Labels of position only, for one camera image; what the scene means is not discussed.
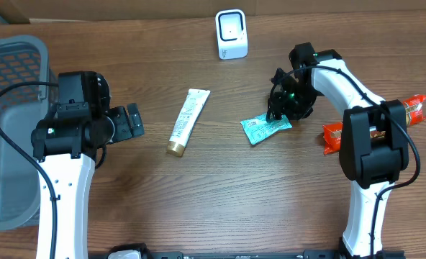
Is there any teal snack packet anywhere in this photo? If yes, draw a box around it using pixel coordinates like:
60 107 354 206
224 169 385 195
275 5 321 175
240 113 292 145

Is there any white tube with gold cap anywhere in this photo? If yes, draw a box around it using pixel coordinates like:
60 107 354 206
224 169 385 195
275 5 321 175
166 88 211 157

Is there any orange biscuit pack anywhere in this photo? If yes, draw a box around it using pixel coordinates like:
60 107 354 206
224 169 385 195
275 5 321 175
322 94 426 155

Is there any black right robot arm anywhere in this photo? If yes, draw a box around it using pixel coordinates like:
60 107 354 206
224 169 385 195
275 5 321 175
266 42 410 258

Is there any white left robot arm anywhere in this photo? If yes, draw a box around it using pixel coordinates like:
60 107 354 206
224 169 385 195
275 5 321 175
32 71 144 258

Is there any white barcode scanner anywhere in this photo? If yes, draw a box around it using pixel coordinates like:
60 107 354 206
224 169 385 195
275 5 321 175
215 9 248 60

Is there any grey plastic basket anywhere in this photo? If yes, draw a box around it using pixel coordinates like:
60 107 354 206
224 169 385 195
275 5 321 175
0 35 57 231

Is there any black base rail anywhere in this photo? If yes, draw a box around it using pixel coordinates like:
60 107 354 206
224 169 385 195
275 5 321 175
86 250 407 259

